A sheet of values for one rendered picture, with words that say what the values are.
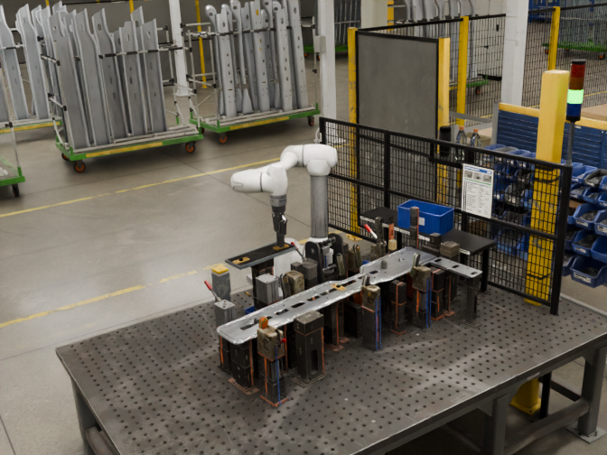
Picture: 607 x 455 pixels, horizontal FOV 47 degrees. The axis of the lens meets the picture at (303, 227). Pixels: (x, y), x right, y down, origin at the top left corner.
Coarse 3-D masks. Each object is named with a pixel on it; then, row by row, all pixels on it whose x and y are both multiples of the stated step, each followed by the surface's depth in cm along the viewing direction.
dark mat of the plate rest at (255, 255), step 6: (264, 246) 371; (270, 246) 371; (252, 252) 365; (258, 252) 365; (264, 252) 364; (270, 252) 364; (276, 252) 364; (234, 258) 358; (252, 258) 357; (258, 258) 357; (240, 264) 351; (246, 264) 351
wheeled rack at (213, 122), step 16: (192, 32) 1069; (208, 32) 1059; (224, 32) 1049; (240, 32) 1064; (192, 80) 1082; (208, 96) 1125; (256, 112) 1129; (272, 112) 1135; (288, 112) 1125; (304, 112) 1132; (208, 128) 1075; (224, 128) 1054; (240, 128) 1070
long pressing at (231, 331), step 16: (384, 256) 392; (400, 256) 392; (432, 256) 390; (368, 272) 374; (384, 272) 373; (400, 272) 373; (320, 288) 358; (352, 288) 356; (272, 304) 342; (288, 304) 342; (304, 304) 342; (320, 304) 341; (240, 320) 329; (272, 320) 328; (288, 320) 328; (224, 336) 317; (240, 336) 315; (256, 336) 316
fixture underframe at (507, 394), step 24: (600, 360) 376; (72, 384) 374; (552, 384) 407; (600, 384) 383; (480, 408) 332; (504, 408) 339; (576, 408) 381; (96, 432) 378; (456, 432) 368; (504, 432) 345; (528, 432) 363; (576, 432) 395; (600, 432) 395
